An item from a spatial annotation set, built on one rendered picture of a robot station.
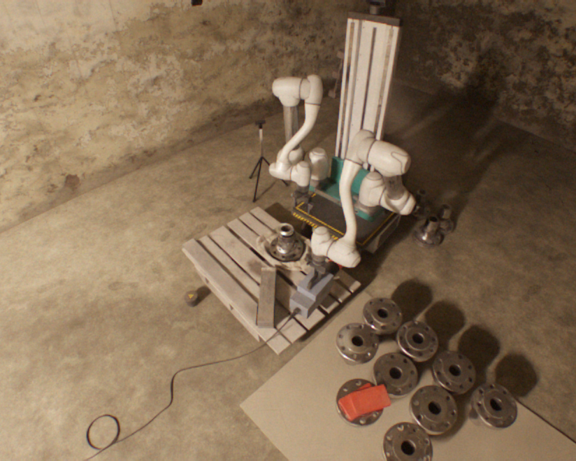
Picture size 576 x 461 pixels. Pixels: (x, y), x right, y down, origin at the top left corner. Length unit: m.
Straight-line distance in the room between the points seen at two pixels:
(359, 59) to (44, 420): 3.04
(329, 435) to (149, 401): 1.11
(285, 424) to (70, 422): 1.34
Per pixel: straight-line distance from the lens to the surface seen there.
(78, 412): 2.47
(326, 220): 2.59
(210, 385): 2.21
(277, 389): 2.14
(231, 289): 2.34
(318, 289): 2.02
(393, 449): 1.88
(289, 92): 2.14
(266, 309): 2.15
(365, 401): 1.86
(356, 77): 2.30
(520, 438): 2.48
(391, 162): 1.64
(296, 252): 2.50
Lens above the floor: 2.03
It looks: 44 degrees down
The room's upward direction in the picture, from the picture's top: straight up
